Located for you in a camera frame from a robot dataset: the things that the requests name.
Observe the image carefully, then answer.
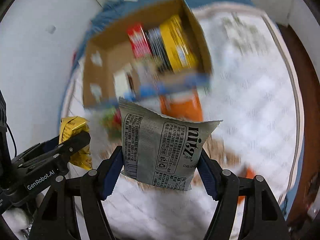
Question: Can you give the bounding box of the small yellow snack packet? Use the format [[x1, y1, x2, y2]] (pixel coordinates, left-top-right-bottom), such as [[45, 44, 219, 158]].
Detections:
[[59, 116, 93, 171]]

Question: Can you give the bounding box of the grey white snack packet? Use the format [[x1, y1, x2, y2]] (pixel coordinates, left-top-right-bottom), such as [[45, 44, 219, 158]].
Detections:
[[119, 98, 220, 191]]

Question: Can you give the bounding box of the red white snack packet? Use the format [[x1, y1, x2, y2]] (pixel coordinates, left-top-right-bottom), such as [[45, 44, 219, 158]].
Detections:
[[127, 23, 152, 59]]

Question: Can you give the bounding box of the orange snack packet right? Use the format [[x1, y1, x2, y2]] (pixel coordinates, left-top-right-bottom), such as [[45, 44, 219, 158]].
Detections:
[[238, 166, 256, 205]]

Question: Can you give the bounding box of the green fruit candy packet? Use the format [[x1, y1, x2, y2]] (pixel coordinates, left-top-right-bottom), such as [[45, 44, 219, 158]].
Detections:
[[100, 107, 121, 140]]

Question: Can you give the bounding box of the floral white table mat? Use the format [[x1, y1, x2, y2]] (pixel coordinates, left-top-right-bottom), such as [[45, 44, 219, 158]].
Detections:
[[60, 2, 305, 240]]

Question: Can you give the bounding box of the orange snack packet near box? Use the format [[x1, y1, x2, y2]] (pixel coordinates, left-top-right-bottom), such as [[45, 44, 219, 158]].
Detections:
[[159, 89, 203, 122]]

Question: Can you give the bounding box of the open cardboard milk box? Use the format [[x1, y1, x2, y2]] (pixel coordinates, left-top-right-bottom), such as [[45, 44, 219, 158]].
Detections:
[[83, 0, 212, 108]]

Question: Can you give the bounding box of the black striped snack bag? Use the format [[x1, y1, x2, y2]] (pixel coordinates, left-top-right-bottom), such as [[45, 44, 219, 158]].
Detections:
[[145, 27, 173, 74]]

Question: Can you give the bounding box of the yellow black snack bag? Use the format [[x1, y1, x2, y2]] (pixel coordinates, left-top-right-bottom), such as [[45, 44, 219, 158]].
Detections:
[[159, 15, 198, 74]]

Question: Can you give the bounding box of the white wall switch left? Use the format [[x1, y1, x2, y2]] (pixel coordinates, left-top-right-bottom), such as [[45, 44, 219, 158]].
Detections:
[[46, 25, 56, 34]]

